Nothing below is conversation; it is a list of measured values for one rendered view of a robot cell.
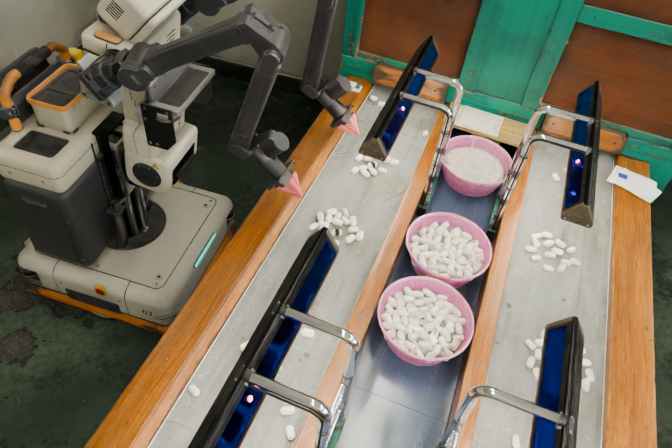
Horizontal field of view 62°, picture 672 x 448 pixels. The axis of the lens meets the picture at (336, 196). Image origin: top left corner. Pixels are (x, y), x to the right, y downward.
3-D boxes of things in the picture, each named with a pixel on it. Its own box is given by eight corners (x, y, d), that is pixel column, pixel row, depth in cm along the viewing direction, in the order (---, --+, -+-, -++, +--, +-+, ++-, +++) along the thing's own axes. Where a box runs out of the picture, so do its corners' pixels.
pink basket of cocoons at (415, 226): (404, 295, 168) (410, 276, 161) (397, 228, 187) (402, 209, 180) (490, 300, 170) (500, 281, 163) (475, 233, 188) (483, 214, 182)
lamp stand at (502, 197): (483, 238, 187) (528, 134, 156) (494, 199, 201) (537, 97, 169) (540, 257, 184) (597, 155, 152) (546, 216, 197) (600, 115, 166)
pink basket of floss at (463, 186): (456, 210, 196) (463, 190, 189) (422, 160, 212) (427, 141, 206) (519, 195, 204) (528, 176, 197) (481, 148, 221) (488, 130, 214)
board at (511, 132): (441, 124, 215) (442, 121, 214) (450, 103, 225) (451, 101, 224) (526, 150, 208) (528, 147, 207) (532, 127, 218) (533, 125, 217)
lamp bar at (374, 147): (357, 154, 156) (360, 133, 151) (416, 50, 198) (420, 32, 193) (384, 162, 154) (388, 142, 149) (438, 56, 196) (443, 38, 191)
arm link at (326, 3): (327, -36, 161) (318, -16, 155) (346, -30, 161) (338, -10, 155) (305, 77, 195) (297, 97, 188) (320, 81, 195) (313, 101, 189)
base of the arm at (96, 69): (103, 52, 150) (76, 76, 141) (122, 42, 145) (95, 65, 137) (125, 79, 154) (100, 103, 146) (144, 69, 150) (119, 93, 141)
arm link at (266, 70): (271, 19, 130) (260, 50, 123) (294, 29, 131) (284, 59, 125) (234, 128, 164) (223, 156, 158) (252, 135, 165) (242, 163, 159)
